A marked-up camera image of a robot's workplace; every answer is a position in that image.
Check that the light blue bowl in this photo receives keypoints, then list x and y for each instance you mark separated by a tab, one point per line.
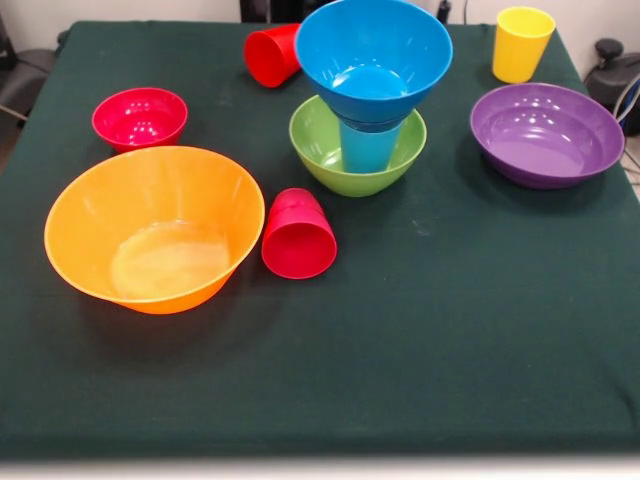
375	50

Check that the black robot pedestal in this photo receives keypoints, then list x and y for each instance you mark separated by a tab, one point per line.
265	10

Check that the light blue cup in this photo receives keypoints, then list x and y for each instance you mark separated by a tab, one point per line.
367	152

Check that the purple bowl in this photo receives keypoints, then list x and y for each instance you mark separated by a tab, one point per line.
545	140

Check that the small dark blue bowl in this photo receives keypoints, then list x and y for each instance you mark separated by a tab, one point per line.
370	126

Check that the yellow cup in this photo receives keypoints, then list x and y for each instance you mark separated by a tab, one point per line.
520	50

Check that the large orange bowl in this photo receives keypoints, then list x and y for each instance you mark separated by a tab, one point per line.
165	260

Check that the dark green tablecloth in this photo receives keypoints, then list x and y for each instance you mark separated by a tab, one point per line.
320	350

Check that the green bowl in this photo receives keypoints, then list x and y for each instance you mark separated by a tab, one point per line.
310	145

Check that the tall red cup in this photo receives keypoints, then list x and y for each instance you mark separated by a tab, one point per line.
270	57

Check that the small crimson bowl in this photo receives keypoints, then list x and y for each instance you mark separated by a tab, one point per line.
139	120

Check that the black office chair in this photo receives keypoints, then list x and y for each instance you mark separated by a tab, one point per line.
25	75
610	75

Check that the short crimson cup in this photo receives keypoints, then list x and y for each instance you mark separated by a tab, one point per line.
300	250

